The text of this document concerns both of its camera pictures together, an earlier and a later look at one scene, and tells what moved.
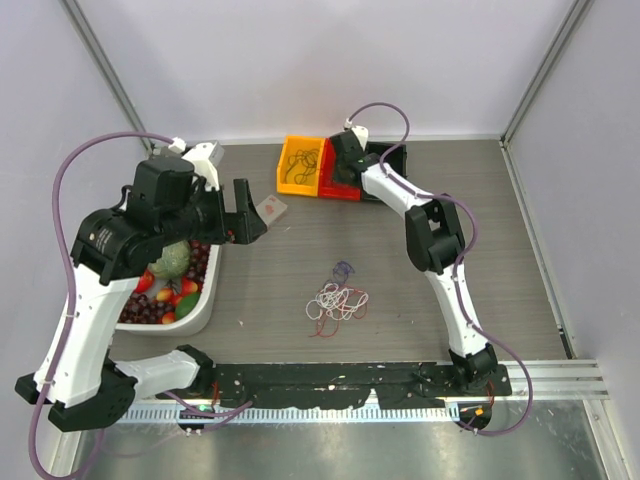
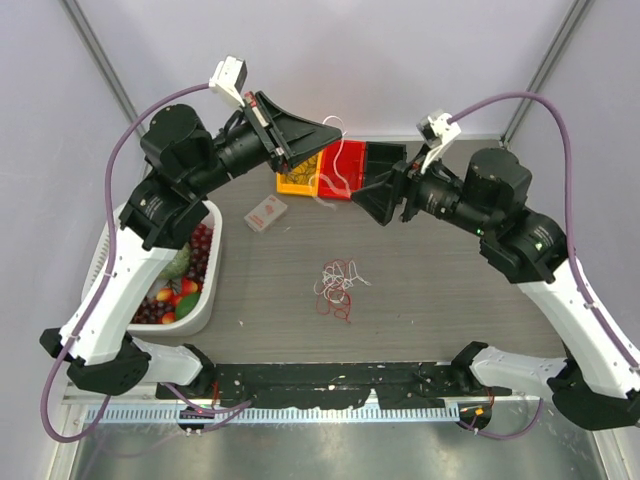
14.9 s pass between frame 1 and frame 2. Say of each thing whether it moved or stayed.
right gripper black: moved
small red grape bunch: stayed
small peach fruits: stayed
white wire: moved
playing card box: stayed
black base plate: stayed
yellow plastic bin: stayed
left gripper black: moved
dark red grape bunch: stayed
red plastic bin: stayed
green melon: stayed
